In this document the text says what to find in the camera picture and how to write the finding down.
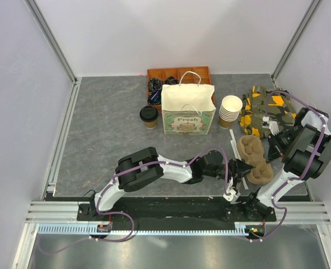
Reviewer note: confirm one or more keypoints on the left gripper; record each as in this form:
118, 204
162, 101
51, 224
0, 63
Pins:
238, 169

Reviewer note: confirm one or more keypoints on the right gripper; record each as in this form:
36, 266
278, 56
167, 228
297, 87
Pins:
275, 150

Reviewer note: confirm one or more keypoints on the cardboard cup carrier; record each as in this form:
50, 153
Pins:
251, 150

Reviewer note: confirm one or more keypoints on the green printed paper bag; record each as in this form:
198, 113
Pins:
187, 107

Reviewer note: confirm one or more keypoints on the brown paper coffee cup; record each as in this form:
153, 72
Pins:
151, 124

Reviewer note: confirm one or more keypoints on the black plastic cup lid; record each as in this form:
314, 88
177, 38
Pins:
148, 113

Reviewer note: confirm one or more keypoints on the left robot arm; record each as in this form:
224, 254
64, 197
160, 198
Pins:
143, 167

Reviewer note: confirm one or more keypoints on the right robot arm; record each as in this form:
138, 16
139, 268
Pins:
305, 150

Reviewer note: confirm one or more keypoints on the white wrapped straw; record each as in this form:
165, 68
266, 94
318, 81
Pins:
234, 145
244, 183

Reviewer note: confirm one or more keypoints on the camouflage cloth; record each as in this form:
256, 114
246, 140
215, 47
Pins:
259, 103

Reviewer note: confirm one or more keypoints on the stack of paper cups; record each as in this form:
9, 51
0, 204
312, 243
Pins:
229, 111

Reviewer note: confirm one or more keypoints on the blue striped rolled tie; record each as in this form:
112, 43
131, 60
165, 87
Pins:
155, 97

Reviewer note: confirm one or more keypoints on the brown rolled tie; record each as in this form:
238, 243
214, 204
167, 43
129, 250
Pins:
171, 81

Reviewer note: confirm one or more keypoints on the dark rolled tie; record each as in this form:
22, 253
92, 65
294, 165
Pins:
154, 84

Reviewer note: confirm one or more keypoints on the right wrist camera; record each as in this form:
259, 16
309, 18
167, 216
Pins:
270, 124

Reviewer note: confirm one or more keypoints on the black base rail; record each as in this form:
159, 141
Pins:
179, 213

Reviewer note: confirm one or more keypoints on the slotted cable duct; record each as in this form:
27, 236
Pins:
98, 229

